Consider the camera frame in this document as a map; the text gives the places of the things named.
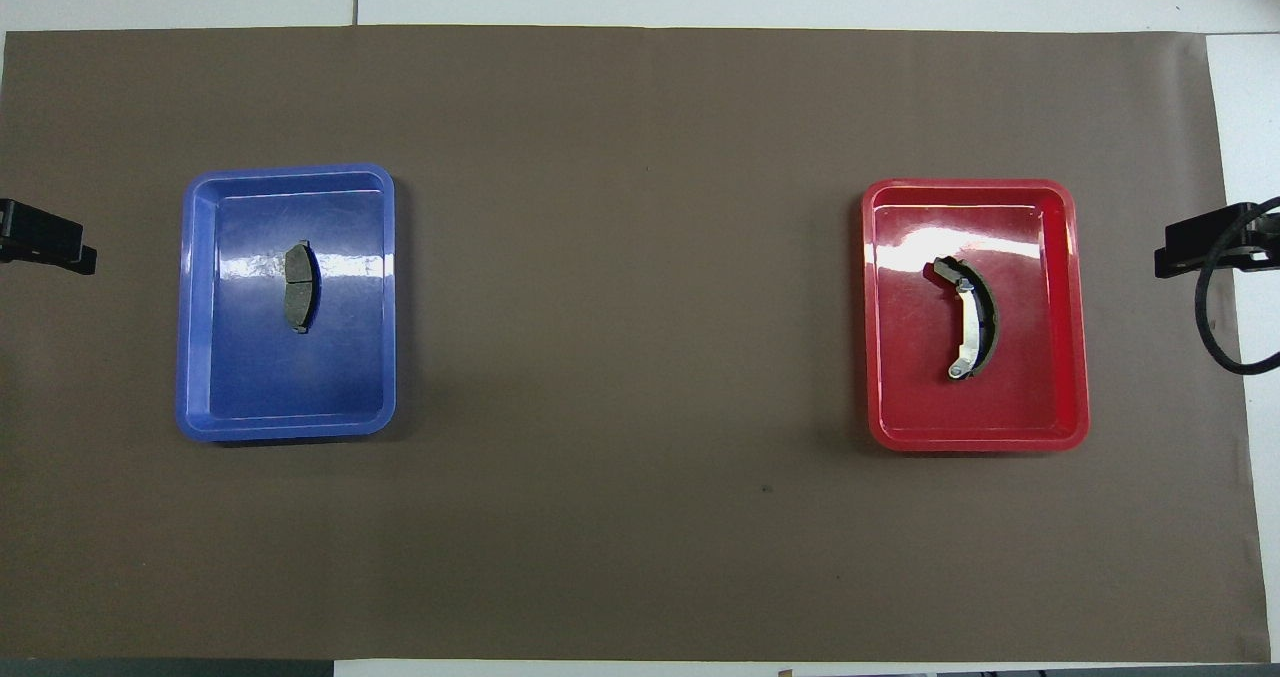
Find dark brake pad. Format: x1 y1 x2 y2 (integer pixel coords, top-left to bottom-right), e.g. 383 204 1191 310
283 240 320 335

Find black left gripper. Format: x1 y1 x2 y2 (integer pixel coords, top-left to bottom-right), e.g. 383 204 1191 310
0 199 98 276

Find brown table mat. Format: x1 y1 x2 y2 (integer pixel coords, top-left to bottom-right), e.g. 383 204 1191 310
0 25 1273 663

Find curved brake shoe white web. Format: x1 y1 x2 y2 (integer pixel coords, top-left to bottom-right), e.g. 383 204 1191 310
922 255 1000 381

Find blue plastic tray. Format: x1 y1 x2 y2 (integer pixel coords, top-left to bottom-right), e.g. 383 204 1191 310
176 163 398 444

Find red plastic tray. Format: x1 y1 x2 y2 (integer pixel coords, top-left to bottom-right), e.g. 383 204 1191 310
861 178 1090 453

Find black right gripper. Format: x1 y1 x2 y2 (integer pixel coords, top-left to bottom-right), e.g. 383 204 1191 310
1155 202 1280 280

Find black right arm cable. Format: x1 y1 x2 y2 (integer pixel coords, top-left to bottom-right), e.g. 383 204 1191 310
1195 195 1280 376

